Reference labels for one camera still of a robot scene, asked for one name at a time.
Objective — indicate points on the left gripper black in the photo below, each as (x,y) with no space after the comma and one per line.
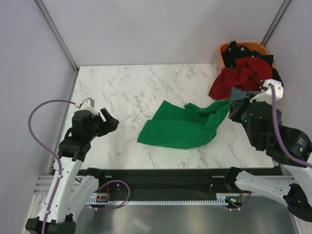
(110,125)

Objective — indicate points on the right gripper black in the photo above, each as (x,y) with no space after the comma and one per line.
(235,105)

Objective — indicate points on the green t shirt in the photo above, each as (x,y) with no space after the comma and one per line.
(184,128)

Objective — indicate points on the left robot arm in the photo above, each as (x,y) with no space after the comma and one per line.
(62,206)

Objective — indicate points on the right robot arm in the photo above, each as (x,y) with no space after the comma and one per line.
(289,147)

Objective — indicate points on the blue grey t shirt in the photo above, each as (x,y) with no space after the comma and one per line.
(237,94)

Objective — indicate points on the red t shirt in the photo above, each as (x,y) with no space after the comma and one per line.
(246,76)

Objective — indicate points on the black t shirt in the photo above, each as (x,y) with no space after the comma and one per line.
(243,54)

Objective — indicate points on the orange plastic basket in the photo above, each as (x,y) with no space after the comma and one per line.
(229,56)

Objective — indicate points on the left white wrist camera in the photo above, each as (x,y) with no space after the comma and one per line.
(87,104)

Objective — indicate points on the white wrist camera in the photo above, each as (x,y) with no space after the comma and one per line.
(267,88)
(87,104)

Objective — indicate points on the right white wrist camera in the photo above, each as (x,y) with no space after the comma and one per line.
(267,88)

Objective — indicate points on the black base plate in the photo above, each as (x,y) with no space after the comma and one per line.
(146,195)

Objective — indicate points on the white slotted cable duct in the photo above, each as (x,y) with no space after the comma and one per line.
(220,200)

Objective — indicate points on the right aluminium frame post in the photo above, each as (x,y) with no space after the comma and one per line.
(275,22)

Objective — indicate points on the aluminium frame post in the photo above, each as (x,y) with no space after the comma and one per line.
(55,32)
(275,22)

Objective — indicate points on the left aluminium frame post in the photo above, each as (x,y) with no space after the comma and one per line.
(55,32)

